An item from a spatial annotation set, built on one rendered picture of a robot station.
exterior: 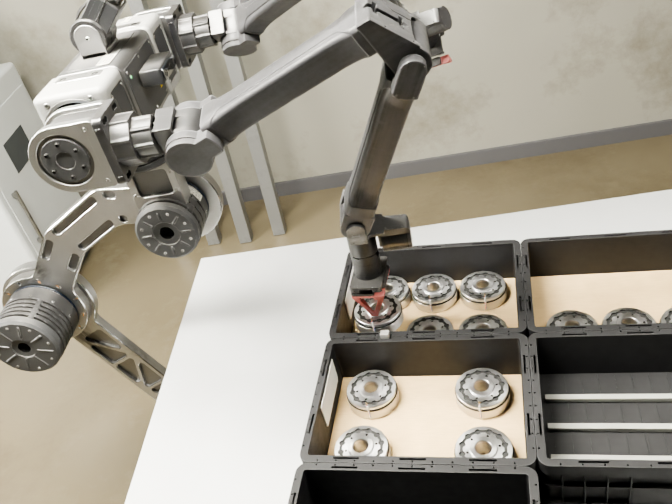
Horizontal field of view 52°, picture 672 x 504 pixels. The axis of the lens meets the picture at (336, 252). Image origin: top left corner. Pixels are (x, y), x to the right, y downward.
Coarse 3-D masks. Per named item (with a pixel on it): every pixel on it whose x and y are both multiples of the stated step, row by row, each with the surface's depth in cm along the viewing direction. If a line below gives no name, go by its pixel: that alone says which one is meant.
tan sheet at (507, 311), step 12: (516, 300) 153; (408, 312) 157; (420, 312) 157; (444, 312) 155; (456, 312) 154; (468, 312) 153; (480, 312) 153; (492, 312) 152; (504, 312) 151; (516, 312) 150; (408, 324) 154; (456, 324) 151; (516, 324) 147
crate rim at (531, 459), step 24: (408, 336) 137; (432, 336) 136; (456, 336) 135; (480, 336) 133; (504, 336) 132; (528, 360) 126; (528, 384) 121; (312, 408) 127; (528, 408) 117; (312, 432) 123; (528, 432) 115; (312, 456) 119; (336, 456) 118; (360, 456) 117; (384, 456) 116; (408, 456) 115; (528, 456) 110
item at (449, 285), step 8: (424, 280) 161; (440, 280) 159; (448, 280) 159; (416, 288) 159; (448, 288) 156; (416, 296) 156; (424, 296) 156; (432, 296) 155; (440, 296) 155; (448, 296) 154
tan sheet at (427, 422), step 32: (416, 384) 140; (448, 384) 138; (512, 384) 135; (352, 416) 137; (384, 416) 135; (416, 416) 133; (448, 416) 132; (512, 416) 129; (416, 448) 127; (448, 448) 126
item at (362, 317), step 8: (384, 296) 149; (392, 296) 148; (392, 304) 146; (400, 304) 145; (360, 312) 146; (392, 312) 144; (360, 320) 144; (368, 320) 144; (376, 320) 143; (384, 320) 142; (392, 320) 142
